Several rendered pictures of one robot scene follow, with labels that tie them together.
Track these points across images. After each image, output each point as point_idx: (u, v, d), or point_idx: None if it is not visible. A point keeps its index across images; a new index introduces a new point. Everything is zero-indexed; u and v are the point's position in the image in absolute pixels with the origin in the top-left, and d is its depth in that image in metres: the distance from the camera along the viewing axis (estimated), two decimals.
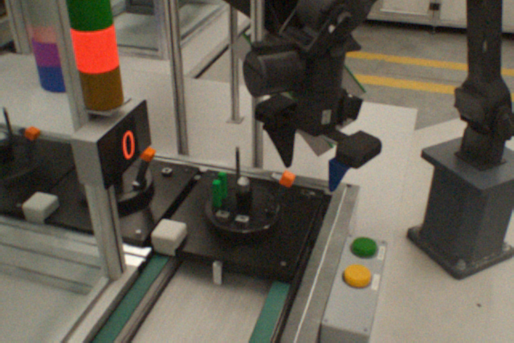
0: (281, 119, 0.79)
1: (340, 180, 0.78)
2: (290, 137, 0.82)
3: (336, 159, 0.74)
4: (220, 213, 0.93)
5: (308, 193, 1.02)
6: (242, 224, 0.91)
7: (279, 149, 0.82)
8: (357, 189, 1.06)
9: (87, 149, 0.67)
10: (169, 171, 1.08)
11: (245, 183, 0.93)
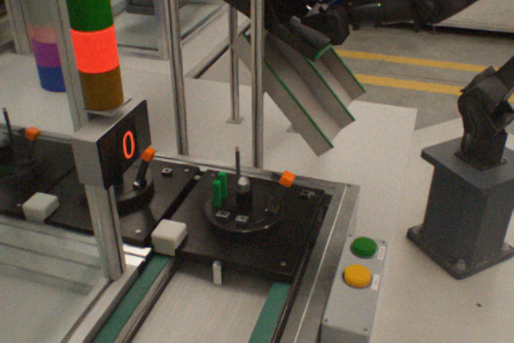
0: None
1: None
2: (325, 17, 1.00)
3: None
4: (220, 213, 0.93)
5: (308, 193, 1.02)
6: (242, 224, 0.91)
7: (321, 30, 1.01)
8: (357, 189, 1.06)
9: (87, 149, 0.67)
10: (169, 171, 1.08)
11: (245, 183, 0.93)
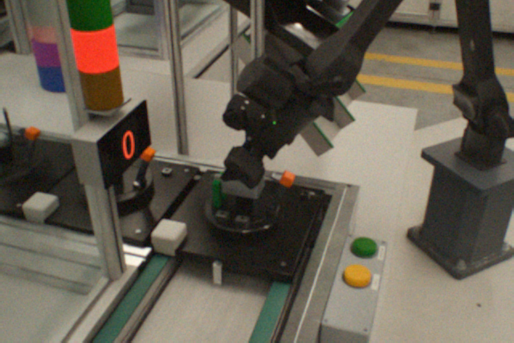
0: (262, 160, 0.87)
1: None
2: None
3: None
4: (220, 213, 0.93)
5: (308, 193, 1.02)
6: (242, 224, 0.91)
7: None
8: (357, 189, 1.06)
9: (87, 149, 0.67)
10: (169, 171, 1.08)
11: None
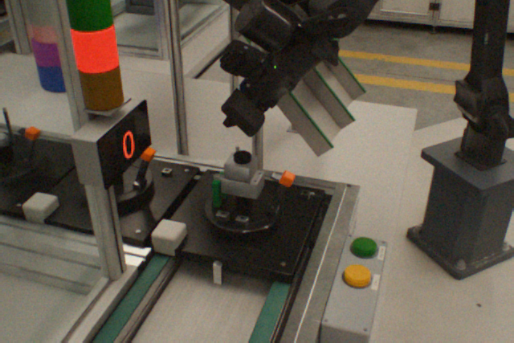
0: (266, 102, 0.84)
1: None
2: None
3: None
4: (220, 213, 0.93)
5: (308, 193, 1.02)
6: (242, 224, 0.91)
7: None
8: (357, 189, 1.06)
9: (87, 149, 0.67)
10: (169, 171, 1.08)
11: None
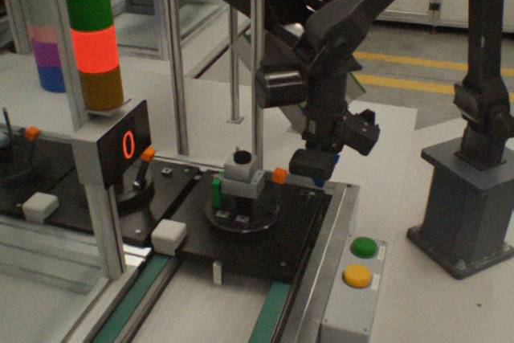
0: None
1: (320, 178, 0.88)
2: None
3: None
4: (220, 213, 0.93)
5: (308, 193, 1.02)
6: (242, 224, 0.91)
7: None
8: (357, 189, 1.06)
9: (87, 149, 0.67)
10: (169, 171, 1.08)
11: None
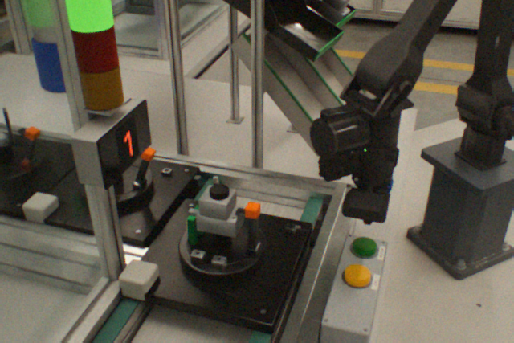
0: (383, 182, 0.83)
1: None
2: None
3: None
4: (195, 253, 0.84)
5: (294, 227, 0.93)
6: (219, 266, 0.83)
7: None
8: None
9: (87, 149, 0.67)
10: (169, 171, 1.08)
11: None
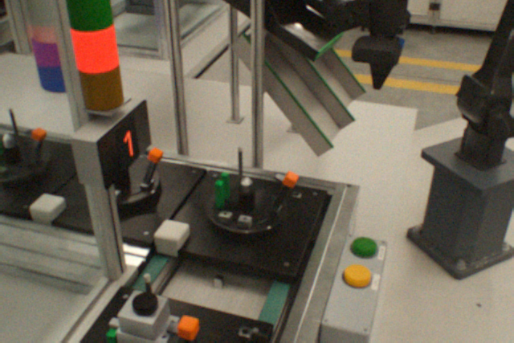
0: (395, 35, 0.78)
1: None
2: None
3: None
4: None
5: (249, 332, 0.74)
6: None
7: (392, 67, 0.81)
8: (357, 189, 1.06)
9: (87, 149, 0.67)
10: (299, 195, 1.01)
11: None
